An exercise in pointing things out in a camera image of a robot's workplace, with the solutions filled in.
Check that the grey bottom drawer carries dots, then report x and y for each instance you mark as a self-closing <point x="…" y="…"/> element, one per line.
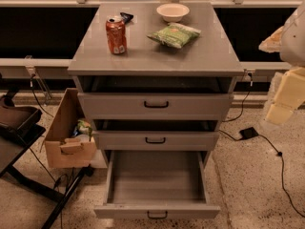
<point x="156" y="185"/>

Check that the grey drawer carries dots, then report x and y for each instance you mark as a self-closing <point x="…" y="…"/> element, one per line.
<point x="156" y="185"/>
<point x="155" y="140"/>
<point x="155" y="106"/>

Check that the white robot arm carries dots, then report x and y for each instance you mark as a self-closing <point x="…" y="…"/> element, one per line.
<point x="289" y="90"/>

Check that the grey drawer cabinet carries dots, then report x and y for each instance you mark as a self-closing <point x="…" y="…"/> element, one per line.
<point x="206" y="65"/>

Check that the grey middle drawer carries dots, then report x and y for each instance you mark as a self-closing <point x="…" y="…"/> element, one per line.
<point x="155" y="140"/>

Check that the grey top drawer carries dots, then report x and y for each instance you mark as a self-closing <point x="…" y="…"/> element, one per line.
<point x="155" y="106"/>

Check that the green packet in box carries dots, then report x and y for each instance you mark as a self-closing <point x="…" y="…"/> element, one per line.
<point x="84" y="127"/>

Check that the green chip bag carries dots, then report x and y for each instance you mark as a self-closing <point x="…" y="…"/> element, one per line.
<point x="175" y="35"/>

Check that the orange soda can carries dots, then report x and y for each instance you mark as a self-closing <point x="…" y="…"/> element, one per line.
<point x="116" y="35"/>

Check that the dark blue snack wrapper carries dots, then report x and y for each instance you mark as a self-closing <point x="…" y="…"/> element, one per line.
<point x="127" y="18"/>

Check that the white bowl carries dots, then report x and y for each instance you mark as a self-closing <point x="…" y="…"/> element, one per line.
<point x="172" y="12"/>

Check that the cardboard box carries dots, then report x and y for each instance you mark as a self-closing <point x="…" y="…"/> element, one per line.
<point x="62" y="150"/>

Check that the black power adapter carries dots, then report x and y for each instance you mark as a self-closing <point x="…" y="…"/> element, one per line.
<point x="248" y="133"/>

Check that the grey metal railing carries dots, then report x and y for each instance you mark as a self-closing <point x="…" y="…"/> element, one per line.
<point x="35" y="68"/>

